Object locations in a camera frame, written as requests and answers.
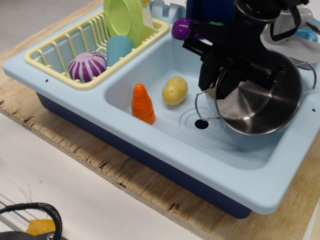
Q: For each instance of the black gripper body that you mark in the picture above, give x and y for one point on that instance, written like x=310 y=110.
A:
x=236 y=46

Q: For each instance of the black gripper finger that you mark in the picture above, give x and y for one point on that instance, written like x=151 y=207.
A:
x=209 y=72
x=227 y=81

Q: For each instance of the stainless steel pot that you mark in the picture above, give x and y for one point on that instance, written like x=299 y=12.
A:
x=252 y=110

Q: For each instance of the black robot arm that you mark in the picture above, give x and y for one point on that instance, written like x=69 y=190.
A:
x=265 y=12

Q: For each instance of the light blue toy sink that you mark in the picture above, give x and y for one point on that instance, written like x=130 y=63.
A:
x=238 y=173

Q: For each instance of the yellow toy potato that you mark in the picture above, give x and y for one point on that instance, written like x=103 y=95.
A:
x=175 y=91

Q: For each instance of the green plastic dish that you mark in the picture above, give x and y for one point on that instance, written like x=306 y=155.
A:
x=217 y=23

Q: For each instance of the grey toy faucet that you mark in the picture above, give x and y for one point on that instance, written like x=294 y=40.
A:
x=298 y=49

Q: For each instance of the purple toy eggplant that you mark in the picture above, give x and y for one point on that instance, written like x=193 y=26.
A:
x=180 y=29

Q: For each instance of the dark blue box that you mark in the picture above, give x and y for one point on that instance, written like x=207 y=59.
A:
x=219 y=11

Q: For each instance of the orange toy carrot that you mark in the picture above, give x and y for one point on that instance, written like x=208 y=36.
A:
x=141 y=105

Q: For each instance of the white toy bottle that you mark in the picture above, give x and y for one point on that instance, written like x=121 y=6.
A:
x=146 y=13

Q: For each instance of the light blue plastic cup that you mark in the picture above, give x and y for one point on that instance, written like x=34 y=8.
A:
x=117 y=47

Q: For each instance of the green plastic plate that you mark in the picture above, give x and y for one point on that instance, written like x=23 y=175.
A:
x=124 y=18

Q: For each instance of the yellow dish drying rack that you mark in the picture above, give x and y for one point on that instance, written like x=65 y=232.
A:
x=54 y=55

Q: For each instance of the purple striped bowl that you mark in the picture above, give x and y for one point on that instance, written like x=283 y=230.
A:
x=86 y=66

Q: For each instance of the plywood board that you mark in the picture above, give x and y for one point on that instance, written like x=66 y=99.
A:
x=102 y=194

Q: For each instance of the yellow tape piece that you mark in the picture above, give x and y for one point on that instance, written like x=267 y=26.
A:
x=40 y=226

